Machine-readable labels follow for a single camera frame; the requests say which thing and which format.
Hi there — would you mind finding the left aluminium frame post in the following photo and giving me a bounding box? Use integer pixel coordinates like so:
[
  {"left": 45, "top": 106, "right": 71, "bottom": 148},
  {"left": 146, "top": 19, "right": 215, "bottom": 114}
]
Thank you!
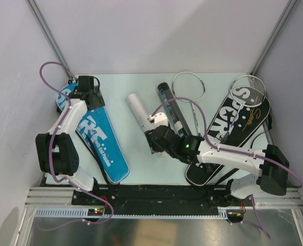
[{"left": 25, "top": 0, "right": 69, "bottom": 68}]

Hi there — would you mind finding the blue racket bag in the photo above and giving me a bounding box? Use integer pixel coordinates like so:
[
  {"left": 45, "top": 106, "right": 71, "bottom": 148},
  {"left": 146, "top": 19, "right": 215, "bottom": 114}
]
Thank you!
[{"left": 56, "top": 82, "right": 129, "bottom": 185}]

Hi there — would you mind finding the black shuttlecock tube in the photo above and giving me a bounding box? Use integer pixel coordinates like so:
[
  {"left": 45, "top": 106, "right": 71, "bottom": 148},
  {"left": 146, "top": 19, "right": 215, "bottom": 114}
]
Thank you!
[{"left": 157, "top": 82, "right": 192, "bottom": 137}]

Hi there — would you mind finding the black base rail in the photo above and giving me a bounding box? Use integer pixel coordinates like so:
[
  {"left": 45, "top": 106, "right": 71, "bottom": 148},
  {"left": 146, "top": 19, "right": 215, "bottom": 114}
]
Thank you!
[{"left": 71, "top": 183, "right": 244, "bottom": 217}]

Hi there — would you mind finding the white racket with black handle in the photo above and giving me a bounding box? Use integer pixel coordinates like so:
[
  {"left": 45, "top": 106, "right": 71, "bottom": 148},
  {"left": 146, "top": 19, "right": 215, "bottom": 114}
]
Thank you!
[{"left": 171, "top": 71, "right": 206, "bottom": 136}]

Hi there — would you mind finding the black racket bag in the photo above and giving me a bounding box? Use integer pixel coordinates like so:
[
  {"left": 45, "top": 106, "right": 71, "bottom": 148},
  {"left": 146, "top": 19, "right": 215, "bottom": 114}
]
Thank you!
[{"left": 185, "top": 94, "right": 271, "bottom": 187}]

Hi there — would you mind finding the white cable duct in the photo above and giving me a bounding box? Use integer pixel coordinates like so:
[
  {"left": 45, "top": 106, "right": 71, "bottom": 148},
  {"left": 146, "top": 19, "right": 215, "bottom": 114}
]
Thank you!
[{"left": 34, "top": 208, "right": 244, "bottom": 220}]

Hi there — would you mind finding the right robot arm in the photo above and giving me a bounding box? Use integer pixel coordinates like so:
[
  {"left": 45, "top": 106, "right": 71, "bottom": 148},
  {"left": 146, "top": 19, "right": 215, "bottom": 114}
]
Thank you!
[{"left": 145, "top": 126, "right": 289, "bottom": 206}]

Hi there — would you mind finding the right aluminium frame post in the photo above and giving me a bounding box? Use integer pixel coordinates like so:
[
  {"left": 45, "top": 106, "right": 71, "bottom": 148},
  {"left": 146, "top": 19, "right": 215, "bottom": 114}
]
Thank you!
[{"left": 250, "top": 0, "right": 300, "bottom": 75}]

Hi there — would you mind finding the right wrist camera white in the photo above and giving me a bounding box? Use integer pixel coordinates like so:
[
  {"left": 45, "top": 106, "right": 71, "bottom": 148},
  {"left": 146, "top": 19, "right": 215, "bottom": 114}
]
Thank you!
[{"left": 148, "top": 112, "right": 169, "bottom": 129}]

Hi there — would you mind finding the white shuttlecock tube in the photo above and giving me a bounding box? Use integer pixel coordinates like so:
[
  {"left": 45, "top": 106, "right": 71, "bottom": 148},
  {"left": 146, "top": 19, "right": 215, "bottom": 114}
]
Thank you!
[{"left": 126, "top": 93, "right": 167, "bottom": 157}]

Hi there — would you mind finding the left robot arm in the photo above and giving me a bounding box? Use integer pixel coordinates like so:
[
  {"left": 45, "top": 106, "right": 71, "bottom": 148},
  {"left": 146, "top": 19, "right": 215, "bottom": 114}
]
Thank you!
[{"left": 35, "top": 75, "right": 104, "bottom": 204}]

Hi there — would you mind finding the aluminium frame post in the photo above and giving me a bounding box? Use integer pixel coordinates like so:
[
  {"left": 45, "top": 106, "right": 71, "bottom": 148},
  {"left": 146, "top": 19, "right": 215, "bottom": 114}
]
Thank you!
[
  {"left": 25, "top": 0, "right": 69, "bottom": 68},
  {"left": 250, "top": 0, "right": 300, "bottom": 75}
]

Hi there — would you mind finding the white racket on black bag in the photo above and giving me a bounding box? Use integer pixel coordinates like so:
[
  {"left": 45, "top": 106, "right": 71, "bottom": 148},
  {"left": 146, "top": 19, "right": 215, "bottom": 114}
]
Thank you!
[{"left": 225, "top": 75, "right": 267, "bottom": 138}]

